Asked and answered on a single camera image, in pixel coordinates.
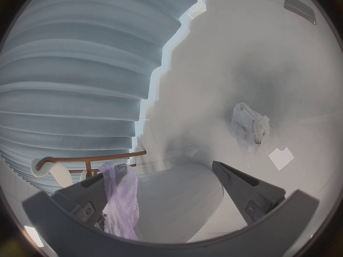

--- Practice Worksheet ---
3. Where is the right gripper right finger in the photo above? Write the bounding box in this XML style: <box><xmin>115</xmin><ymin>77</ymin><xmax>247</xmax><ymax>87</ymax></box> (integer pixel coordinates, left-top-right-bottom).
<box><xmin>212</xmin><ymin>161</ymin><xmax>287</xmax><ymax>223</ymax></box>

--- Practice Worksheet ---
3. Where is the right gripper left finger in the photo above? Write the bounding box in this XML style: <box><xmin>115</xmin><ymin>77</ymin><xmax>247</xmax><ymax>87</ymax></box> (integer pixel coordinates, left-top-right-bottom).
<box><xmin>52</xmin><ymin>168</ymin><xmax>128</xmax><ymax>226</ymax></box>

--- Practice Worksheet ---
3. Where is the purple plastic bag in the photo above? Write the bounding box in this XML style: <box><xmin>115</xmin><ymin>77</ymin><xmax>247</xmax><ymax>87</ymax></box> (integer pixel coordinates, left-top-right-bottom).
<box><xmin>99</xmin><ymin>162</ymin><xmax>140</xmax><ymax>241</ymax></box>

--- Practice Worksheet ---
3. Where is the white paper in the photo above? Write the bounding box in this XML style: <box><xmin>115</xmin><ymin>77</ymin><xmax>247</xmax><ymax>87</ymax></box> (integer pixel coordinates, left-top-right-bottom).
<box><xmin>228</xmin><ymin>102</ymin><xmax>271</xmax><ymax>155</ymax></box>

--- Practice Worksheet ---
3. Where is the white trash bin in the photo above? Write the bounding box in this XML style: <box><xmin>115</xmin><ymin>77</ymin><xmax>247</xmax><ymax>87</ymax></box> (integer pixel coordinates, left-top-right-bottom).
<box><xmin>136</xmin><ymin>163</ymin><xmax>224</xmax><ymax>243</ymax></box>

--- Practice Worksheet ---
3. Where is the white cushioned wooden chair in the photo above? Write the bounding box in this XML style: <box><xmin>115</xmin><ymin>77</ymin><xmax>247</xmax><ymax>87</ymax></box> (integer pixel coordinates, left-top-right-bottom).
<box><xmin>31</xmin><ymin>151</ymin><xmax>147</xmax><ymax>190</ymax></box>

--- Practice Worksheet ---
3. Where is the pale blue curtain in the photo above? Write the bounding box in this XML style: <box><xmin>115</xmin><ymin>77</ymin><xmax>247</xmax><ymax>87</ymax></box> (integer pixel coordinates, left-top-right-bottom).
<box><xmin>0</xmin><ymin>0</ymin><xmax>223</xmax><ymax>197</ymax></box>

